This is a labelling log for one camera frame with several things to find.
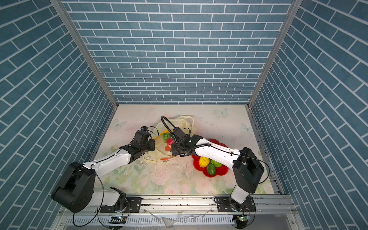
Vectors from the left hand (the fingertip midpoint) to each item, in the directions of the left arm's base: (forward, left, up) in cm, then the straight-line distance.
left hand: (156, 142), depth 91 cm
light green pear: (-14, -37, -1) cm, 40 cm away
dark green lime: (-17, -34, 0) cm, 38 cm away
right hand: (-8, -12, +4) cm, 15 cm away
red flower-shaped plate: (-18, -40, 0) cm, 44 cm away
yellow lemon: (-13, -30, 0) cm, 32 cm away
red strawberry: (-5, -10, +10) cm, 15 cm away
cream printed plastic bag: (-4, -4, -5) cm, 8 cm away
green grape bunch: (+6, -5, -1) cm, 8 cm away
